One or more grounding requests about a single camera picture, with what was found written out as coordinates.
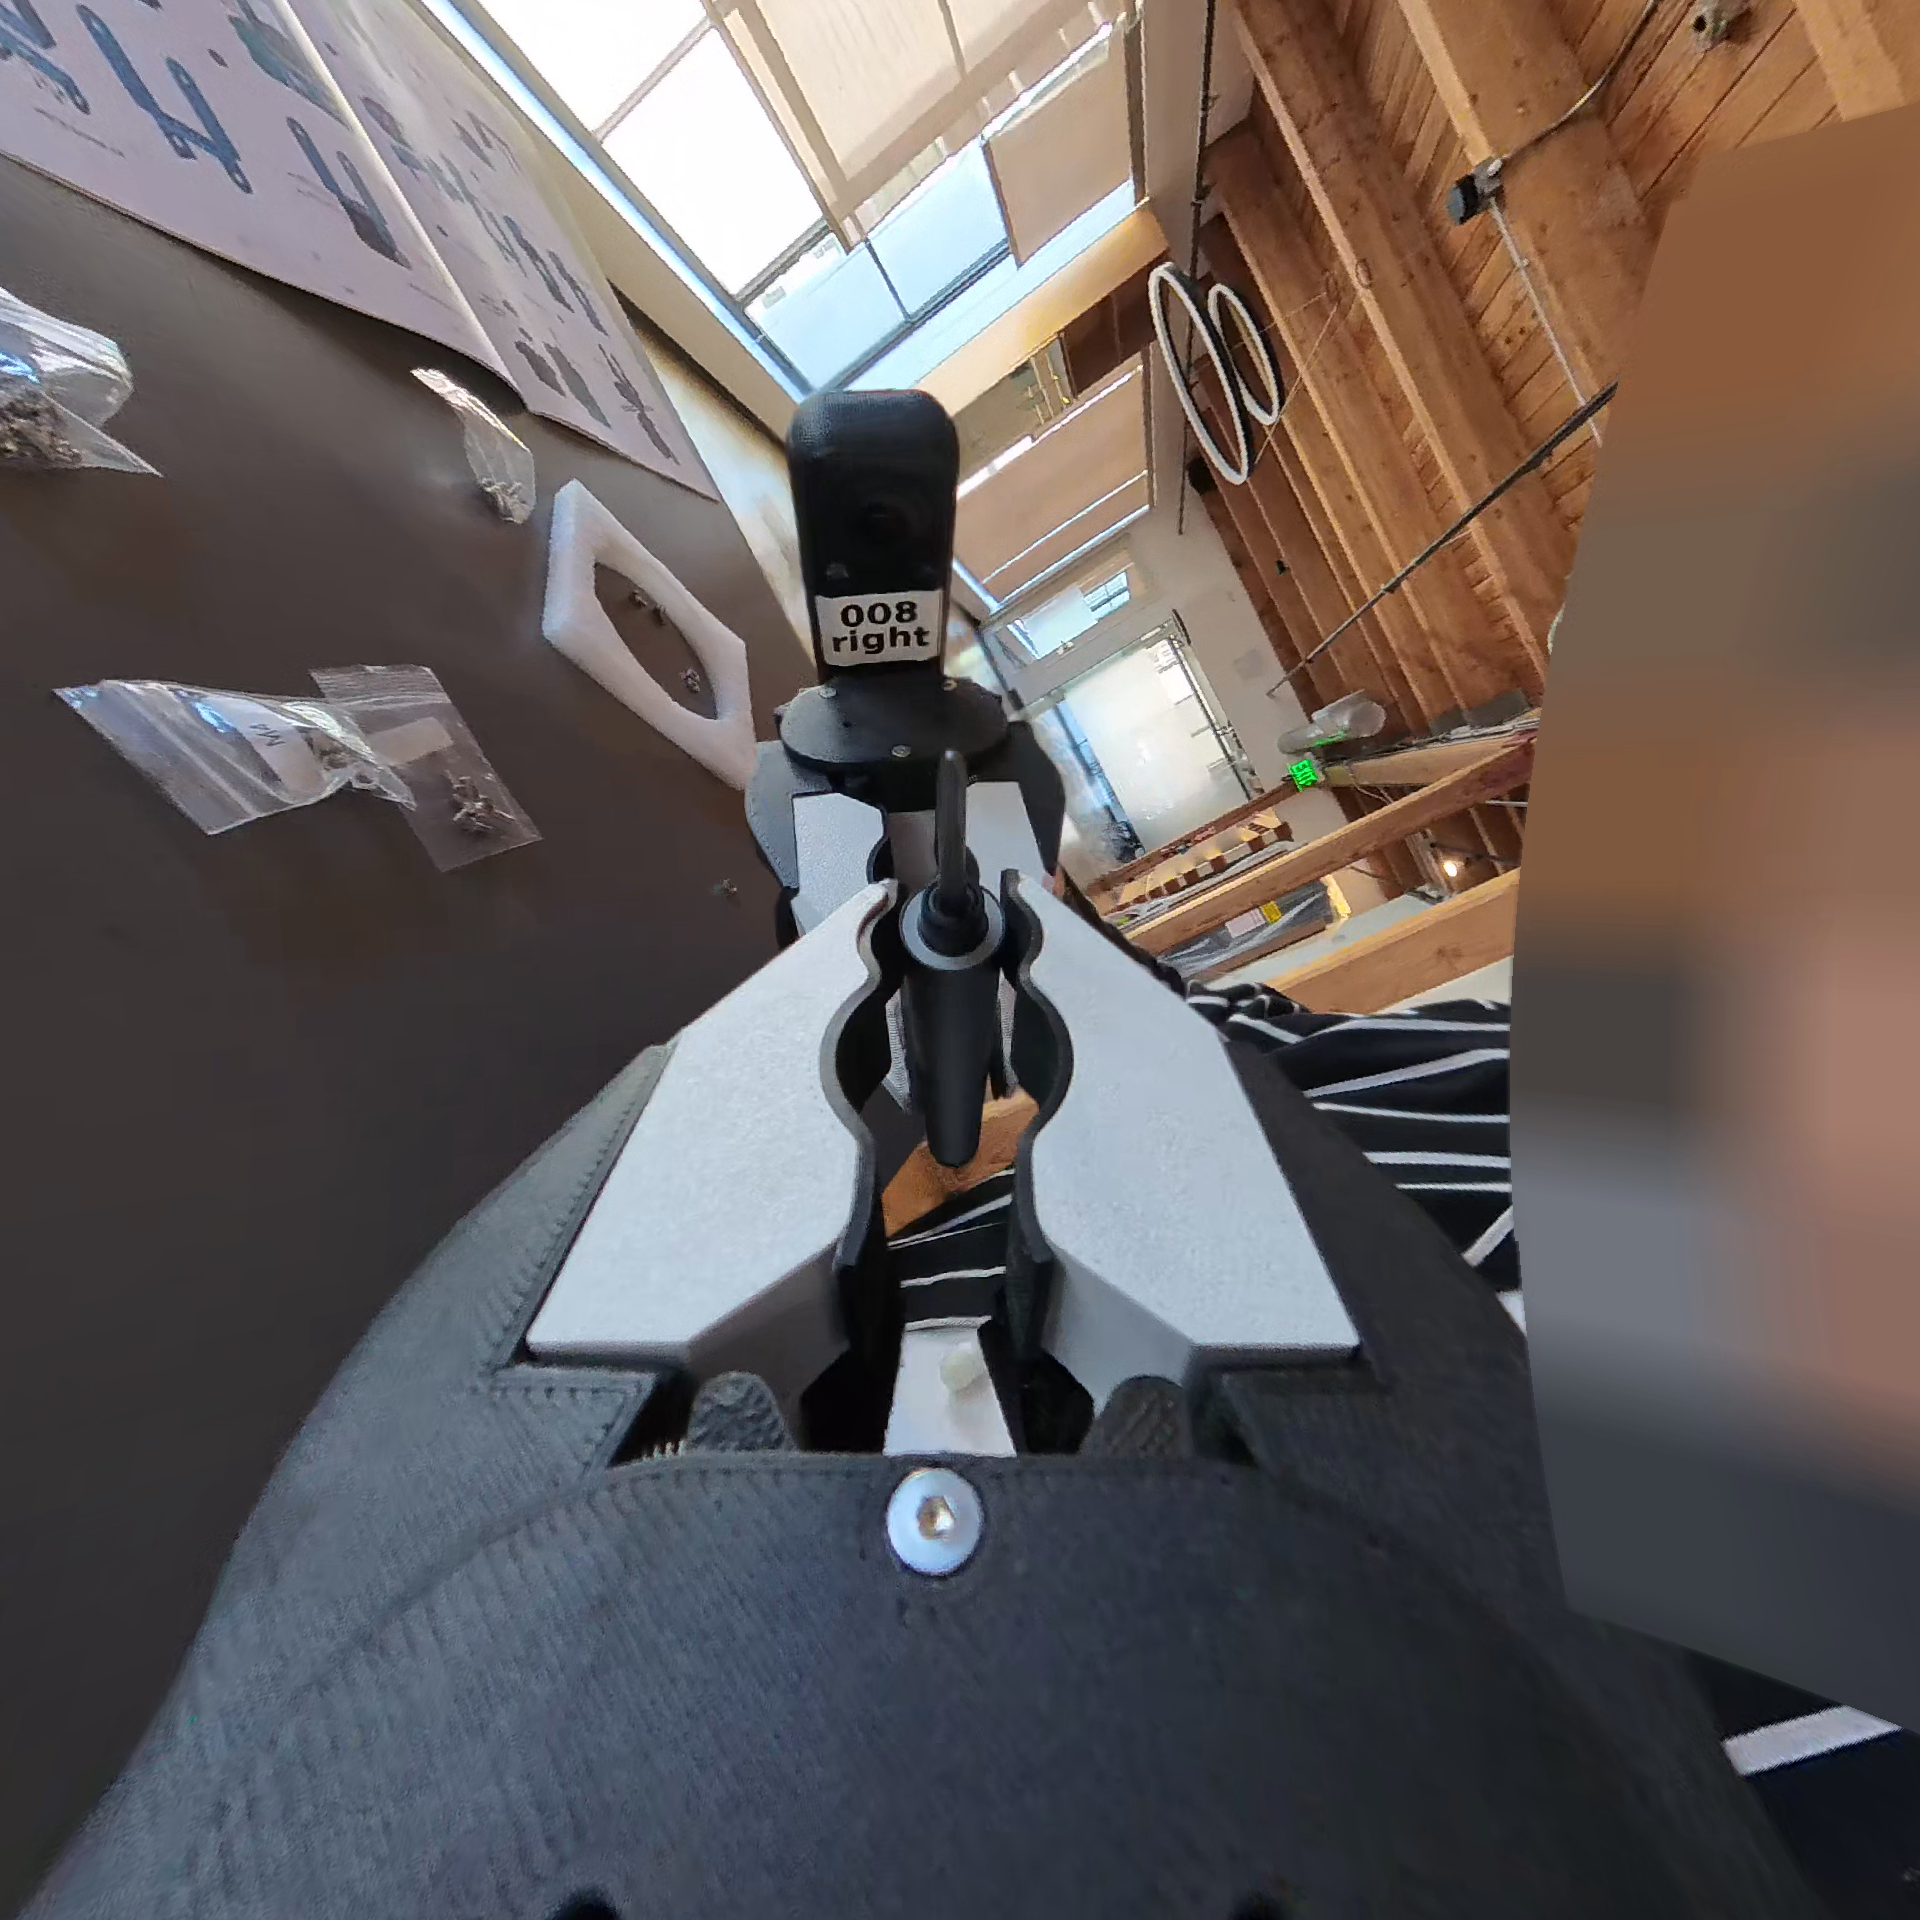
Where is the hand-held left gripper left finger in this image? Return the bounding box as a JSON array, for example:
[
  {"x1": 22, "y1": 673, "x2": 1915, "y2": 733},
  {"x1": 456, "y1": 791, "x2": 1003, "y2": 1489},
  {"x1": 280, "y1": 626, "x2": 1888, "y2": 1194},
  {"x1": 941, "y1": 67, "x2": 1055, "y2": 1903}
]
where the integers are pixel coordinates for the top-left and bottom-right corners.
[{"x1": 526, "y1": 882, "x2": 895, "y2": 1370}]

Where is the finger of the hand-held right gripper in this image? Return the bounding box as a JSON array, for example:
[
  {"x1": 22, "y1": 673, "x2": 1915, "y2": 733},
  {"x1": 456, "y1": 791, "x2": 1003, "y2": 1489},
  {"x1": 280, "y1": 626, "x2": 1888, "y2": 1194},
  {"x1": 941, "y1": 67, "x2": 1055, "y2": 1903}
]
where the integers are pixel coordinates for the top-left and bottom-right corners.
[
  {"x1": 966, "y1": 733, "x2": 1071, "y2": 894},
  {"x1": 742, "y1": 745, "x2": 904, "y2": 951}
]

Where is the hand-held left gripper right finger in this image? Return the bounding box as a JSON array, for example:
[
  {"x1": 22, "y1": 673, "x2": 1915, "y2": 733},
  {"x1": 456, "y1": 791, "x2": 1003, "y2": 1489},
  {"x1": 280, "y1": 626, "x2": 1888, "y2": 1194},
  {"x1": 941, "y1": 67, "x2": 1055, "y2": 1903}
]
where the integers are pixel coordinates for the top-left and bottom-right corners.
[{"x1": 1007, "y1": 874, "x2": 1367, "y2": 1375}]

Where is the black screwdriver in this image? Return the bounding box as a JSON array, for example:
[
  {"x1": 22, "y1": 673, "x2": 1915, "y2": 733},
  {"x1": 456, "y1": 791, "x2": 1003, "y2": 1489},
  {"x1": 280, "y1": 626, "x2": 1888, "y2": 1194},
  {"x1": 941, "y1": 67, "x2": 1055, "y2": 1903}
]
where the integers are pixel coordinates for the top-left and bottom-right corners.
[{"x1": 895, "y1": 747, "x2": 1003, "y2": 1176}]

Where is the glass door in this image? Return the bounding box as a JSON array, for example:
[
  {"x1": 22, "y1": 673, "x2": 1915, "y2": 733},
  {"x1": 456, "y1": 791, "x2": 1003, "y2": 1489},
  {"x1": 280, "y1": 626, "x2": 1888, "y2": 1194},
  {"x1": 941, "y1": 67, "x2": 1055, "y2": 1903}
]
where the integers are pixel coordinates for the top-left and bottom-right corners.
[{"x1": 990, "y1": 599, "x2": 1262, "y2": 888}]

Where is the black white striped shirt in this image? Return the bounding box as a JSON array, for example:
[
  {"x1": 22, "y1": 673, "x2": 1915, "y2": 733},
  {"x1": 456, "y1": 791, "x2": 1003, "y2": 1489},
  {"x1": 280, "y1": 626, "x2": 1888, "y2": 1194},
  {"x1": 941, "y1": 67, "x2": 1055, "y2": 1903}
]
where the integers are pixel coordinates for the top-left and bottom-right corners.
[{"x1": 885, "y1": 984, "x2": 1920, "y2": 1787}]

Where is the large window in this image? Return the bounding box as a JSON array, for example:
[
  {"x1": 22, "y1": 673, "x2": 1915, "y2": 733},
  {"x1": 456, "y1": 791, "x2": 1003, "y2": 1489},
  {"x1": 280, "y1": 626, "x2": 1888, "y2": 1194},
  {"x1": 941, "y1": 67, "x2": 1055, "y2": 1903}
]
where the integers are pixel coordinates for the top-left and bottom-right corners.
[{"x1": 427, "y1": 0, "x2": 1157, "y2": 400}]

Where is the white undershirt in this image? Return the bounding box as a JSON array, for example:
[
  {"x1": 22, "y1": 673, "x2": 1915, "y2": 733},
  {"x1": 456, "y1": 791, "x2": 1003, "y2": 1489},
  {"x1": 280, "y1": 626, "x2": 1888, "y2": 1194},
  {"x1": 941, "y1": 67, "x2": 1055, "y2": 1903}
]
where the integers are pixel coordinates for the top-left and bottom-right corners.
[{"x1": 885, "y1": 1318, "x2": 1023, "y2": 1456}]

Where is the small clear bag of screws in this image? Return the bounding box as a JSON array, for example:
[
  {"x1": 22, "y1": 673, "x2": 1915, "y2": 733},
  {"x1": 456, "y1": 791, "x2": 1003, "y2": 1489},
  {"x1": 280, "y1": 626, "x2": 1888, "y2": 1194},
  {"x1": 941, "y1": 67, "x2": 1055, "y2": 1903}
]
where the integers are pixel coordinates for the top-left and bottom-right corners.
[{"x1": 408, "y1": 365, "x2": 538, "y2": 528}]

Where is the clear bag of nuts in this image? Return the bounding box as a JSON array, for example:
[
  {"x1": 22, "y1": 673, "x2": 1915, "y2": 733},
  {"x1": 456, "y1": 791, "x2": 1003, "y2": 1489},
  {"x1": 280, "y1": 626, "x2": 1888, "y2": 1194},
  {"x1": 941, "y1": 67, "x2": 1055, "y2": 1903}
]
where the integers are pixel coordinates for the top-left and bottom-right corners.
[{"x1": 54, "y1": 679, "x2": 416, "y2": 837}]

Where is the printed instruction manual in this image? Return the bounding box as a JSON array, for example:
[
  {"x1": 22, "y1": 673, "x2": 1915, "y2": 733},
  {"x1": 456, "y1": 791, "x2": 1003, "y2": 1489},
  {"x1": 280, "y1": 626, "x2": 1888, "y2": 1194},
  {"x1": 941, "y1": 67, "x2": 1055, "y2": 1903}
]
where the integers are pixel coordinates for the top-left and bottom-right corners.
[{"x1": 0, "y1": 0, "x2": 725, "y2": 502}]

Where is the white foam frame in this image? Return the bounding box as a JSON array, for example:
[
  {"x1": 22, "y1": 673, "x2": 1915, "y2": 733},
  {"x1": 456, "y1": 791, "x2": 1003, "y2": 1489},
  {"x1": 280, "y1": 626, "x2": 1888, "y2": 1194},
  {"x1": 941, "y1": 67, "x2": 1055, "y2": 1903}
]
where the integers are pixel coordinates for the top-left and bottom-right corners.
[{"x1": 543, "y1": 478, "x2": 759, "y2": 793}]

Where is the large ring pendant lamp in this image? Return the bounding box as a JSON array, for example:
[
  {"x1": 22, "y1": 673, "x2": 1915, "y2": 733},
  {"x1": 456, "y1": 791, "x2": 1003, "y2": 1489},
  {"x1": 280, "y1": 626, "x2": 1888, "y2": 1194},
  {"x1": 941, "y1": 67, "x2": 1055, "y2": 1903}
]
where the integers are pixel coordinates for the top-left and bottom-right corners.
[{"x1": 1147, "y1": 264, "x2": 1256, "y2": 485}]

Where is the small ring pendant lamp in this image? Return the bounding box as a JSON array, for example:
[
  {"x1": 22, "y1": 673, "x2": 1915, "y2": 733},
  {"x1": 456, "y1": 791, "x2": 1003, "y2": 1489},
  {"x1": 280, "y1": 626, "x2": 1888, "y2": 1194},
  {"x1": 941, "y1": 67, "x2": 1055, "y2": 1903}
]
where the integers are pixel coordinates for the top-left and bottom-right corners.
[{"x1": 1206, "y1": 280, "x2": 1286, "y2": 431}]

